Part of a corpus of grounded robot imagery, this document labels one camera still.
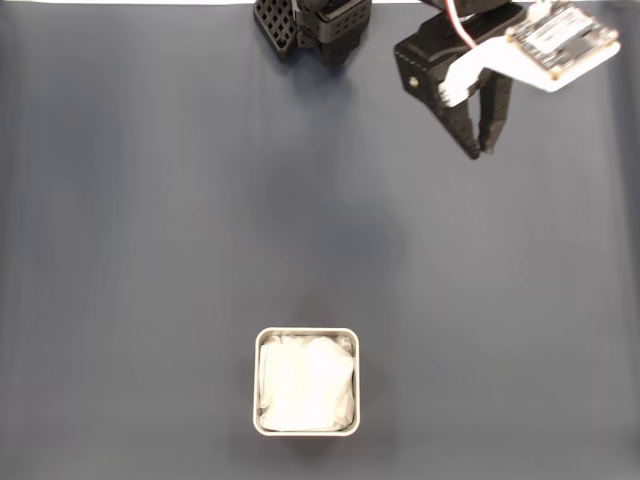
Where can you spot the square metal tin box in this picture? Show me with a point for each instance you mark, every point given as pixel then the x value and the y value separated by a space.
pixel 256 380

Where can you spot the white cloth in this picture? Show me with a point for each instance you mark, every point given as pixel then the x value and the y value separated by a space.
pixel 305 385

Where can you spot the dark grey table mat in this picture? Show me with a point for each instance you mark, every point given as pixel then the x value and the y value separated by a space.
pixel 150 250

